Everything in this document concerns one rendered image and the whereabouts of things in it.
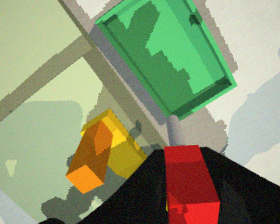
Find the red-headed pin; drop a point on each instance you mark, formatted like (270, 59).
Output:
(190, 191)

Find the olive green ramp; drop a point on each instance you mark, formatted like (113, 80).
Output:
(53, 80)

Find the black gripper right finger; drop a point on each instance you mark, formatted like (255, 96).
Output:
(245, 197)

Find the green tray floor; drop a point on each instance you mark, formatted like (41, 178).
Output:
(165, 43)

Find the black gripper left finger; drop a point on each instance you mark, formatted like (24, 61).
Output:
(142, 199)

